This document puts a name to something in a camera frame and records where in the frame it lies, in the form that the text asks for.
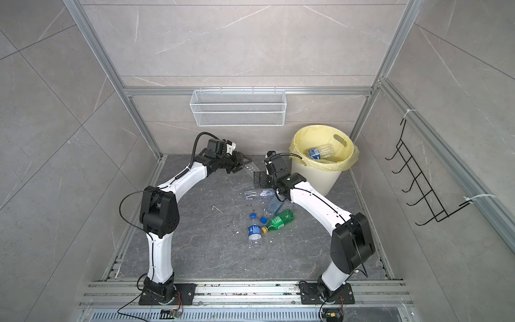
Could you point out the pocari sweat bottle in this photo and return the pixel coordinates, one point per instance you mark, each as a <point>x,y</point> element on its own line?
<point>323,152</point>

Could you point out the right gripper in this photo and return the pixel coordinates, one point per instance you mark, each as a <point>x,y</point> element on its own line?
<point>263,179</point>

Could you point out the green sprite bottle right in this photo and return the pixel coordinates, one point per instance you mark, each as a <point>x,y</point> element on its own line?
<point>279,221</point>

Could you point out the clear bottle white cap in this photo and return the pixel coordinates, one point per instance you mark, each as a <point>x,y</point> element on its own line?
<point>249,166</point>

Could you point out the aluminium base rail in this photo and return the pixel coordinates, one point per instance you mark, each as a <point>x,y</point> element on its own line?
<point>281,300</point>

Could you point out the white bin with yellow bag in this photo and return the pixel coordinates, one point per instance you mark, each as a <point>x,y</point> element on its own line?
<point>322,174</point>

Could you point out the white wire mesh basket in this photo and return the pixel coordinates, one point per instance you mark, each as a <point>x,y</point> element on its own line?
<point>245,107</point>

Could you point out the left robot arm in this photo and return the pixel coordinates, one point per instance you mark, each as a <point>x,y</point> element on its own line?
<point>159,214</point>

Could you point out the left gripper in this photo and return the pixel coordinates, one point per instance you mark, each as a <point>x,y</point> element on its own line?
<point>238,160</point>

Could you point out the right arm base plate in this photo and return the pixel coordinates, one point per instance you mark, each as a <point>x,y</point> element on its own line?
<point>318,293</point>

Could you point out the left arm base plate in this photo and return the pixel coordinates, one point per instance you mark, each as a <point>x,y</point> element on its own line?
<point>168,294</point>

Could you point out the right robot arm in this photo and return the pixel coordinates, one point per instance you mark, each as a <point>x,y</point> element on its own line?
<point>351,238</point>

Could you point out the pocari bottle white cap front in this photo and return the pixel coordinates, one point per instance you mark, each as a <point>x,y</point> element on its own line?
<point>254,230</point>

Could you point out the black wire hook rack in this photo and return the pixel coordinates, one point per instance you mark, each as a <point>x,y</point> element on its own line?
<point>420,183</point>

